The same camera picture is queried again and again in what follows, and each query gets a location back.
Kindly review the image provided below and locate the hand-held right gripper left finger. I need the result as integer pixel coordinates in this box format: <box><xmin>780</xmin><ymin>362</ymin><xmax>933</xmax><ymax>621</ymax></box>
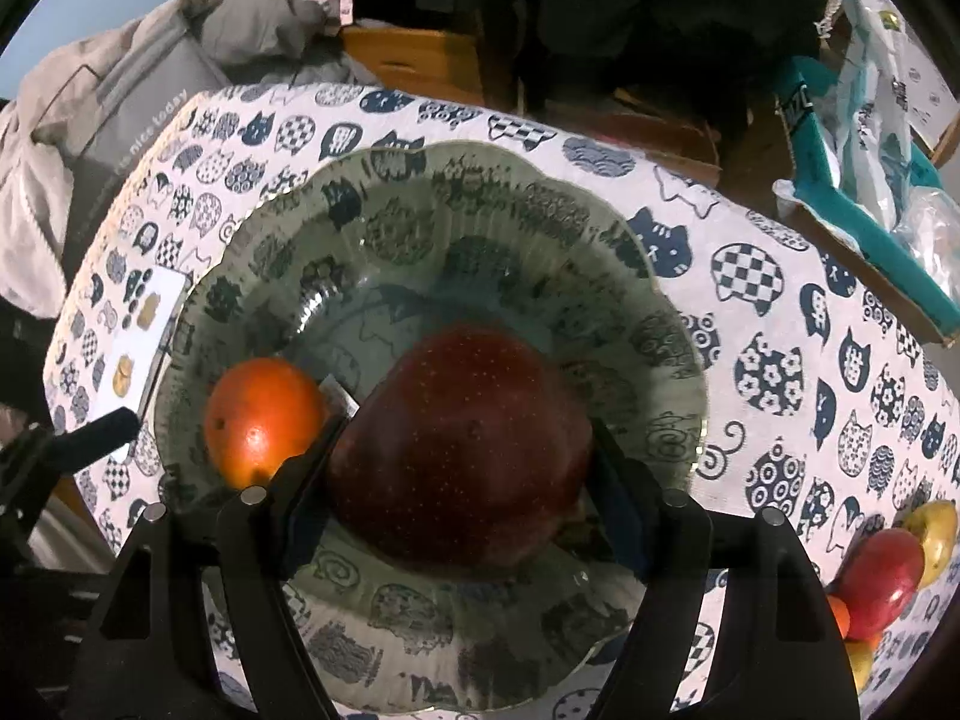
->
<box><xmin>67</xmin><ymin>394</ymin><xmax>361</xmax><ymax>720</ymax></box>

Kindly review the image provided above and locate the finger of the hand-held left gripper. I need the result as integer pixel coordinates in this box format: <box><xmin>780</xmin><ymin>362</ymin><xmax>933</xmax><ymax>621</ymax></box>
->
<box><xmin>49</xmin><ymin>409</ymin><xmax>142</xmax><ymax>470</ymax></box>

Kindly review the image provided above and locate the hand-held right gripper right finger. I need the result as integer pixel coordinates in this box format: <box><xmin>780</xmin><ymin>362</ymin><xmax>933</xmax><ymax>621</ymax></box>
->
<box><xmin>585</xmin><ymin>420</ymin><xmax>863</xmax><ymax>720</ymax></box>

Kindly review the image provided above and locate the dark red apple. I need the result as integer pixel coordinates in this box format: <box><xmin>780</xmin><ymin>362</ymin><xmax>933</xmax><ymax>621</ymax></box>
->
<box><xmin>326</xmin><ymin>326</ymin><xmax>593</xmax><ymax>567</ymax></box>

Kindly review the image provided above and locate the scalloped glass bowl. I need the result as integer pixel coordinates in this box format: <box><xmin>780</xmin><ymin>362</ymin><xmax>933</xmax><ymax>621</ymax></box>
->
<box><xmin>154</xmin><ymin>141</ymin><xmax>710</xmax><ymax>715</ymax></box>

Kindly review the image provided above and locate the white sticker card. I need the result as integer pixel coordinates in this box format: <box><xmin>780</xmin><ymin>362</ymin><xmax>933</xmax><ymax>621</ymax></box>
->
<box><xmin>88</xmin><ymin>267</ymin><xmax>190</xmax><ymax>466</ymax></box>

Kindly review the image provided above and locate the cat print tablecloth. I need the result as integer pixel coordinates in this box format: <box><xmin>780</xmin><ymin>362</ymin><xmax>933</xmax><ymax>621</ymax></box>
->
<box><xmin>43</xmin><ymin>82</ymin><xmax>960</xmax><ymax>720</ymax></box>

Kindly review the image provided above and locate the beige cloth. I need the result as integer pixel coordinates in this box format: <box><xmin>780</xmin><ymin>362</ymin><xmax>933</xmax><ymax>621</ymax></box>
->
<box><xmin>0</xmin><ymin>0</ymin><xmax>218</xmax><ymax>316</ymax></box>

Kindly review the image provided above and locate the bright red apple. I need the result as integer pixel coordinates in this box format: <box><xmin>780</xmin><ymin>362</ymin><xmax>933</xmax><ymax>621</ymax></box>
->
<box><xmin>829</xmin><ymin>529</ymin><xmax>925</xmax><ymax>638</ymax></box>

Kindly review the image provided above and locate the yellow apple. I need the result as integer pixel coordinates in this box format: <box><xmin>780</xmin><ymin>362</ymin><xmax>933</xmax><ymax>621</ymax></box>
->
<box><xmin>900</xmin><ymin>499</ymin><xmax>959</xmax><ymax>590</ymax></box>

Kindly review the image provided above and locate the grey fabric bag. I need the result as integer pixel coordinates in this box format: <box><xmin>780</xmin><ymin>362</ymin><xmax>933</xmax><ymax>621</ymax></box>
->
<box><xmin>64</xmin><ymin>45</ymin><xmax>233</xmax><ymax>278</ymax></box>

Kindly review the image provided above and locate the flat cardboard box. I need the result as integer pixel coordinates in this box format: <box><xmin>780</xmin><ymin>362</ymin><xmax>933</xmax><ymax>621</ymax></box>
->
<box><xmin>776</xmin><ymin>195</ymin><xmax>960</xmax><ymax>350</ymax></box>

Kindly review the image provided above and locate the clear plastic bag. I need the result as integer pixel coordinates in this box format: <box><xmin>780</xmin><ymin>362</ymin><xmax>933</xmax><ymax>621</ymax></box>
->
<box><xmin>896</xmin><ymin>187</ymin><xmax>960</xmax><ymax>293</ymax></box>

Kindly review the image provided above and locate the teal plastic basket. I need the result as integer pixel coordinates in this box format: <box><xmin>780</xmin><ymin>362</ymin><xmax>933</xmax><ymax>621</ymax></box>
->
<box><xmin>772</xmin><ymin>56</ymin><xmax>960</xmax><ymax>316</ymax></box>

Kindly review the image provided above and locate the wooden drawer unit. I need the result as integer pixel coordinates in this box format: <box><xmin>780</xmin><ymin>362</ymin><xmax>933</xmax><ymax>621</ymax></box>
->
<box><xmin>341</xmin><ymin>26</ymin><xmax>485</xmax><ymax>110</ymax></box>

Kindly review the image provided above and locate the grey jacket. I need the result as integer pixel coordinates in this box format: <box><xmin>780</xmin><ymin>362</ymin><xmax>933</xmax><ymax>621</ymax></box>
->
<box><xmin>199</xmin><ymin>0</ymin><xmax>383</xmax><ymax>87</ymax></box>

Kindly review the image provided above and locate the white printed plastic bag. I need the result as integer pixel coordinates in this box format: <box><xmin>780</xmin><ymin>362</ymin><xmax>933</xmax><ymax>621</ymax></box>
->
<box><xmin>817</xmin><ymin>0</ymin><xmax>946</xmax><ymax>226</ymax></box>

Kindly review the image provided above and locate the black hanging coat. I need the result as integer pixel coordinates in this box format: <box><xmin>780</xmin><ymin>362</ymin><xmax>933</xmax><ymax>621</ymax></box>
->
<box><xmin>409</xmin><ymin>0</ymin><xmax>841</xmax><ymax>113</ymax></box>

